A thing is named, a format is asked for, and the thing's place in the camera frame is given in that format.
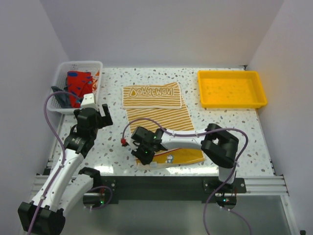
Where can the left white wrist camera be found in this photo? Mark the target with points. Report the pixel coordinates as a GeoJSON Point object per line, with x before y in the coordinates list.
{"type": "Point", "coordinates": [89, 101]}

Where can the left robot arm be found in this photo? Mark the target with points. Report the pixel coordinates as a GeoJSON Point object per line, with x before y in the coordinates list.
{"type": "Point", "coordinates": [46, 212]}

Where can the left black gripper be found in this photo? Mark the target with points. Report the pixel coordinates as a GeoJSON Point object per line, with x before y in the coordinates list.
{"type": "Point", "coordinates": [104, 120]}

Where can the orange white patterned cloth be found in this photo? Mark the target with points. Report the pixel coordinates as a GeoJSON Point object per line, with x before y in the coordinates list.
{"type": "Point", "coordinates": [95, 80]}

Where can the dark grey towel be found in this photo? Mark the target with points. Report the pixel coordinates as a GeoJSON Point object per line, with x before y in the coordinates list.
{"type": "Point", "coordinates": [63, 99]}

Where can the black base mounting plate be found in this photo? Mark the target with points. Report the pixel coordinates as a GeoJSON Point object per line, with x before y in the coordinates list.
{"type": "Point", "coordinates": [159, 188]}

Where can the red patterned towel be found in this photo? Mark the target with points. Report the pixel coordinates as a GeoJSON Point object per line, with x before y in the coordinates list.
{"type": "Point", "coordinates": [79, 83]}

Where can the yellow plastic tray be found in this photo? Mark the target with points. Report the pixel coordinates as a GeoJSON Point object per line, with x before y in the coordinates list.
{"type": "Point", "coordinates": [231, 89]}

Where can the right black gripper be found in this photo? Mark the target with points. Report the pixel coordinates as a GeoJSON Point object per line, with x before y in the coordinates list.
{"type": "Point", "coordinates": [145, 160]}

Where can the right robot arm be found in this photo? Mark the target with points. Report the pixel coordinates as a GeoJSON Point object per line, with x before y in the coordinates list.
{"type": "Point", "coordinates": [216, 143]}

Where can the yellow striped Doraemon towel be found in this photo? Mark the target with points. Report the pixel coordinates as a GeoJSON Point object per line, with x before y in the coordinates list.
{"type": "Point", "coordinates": [165, 105]}

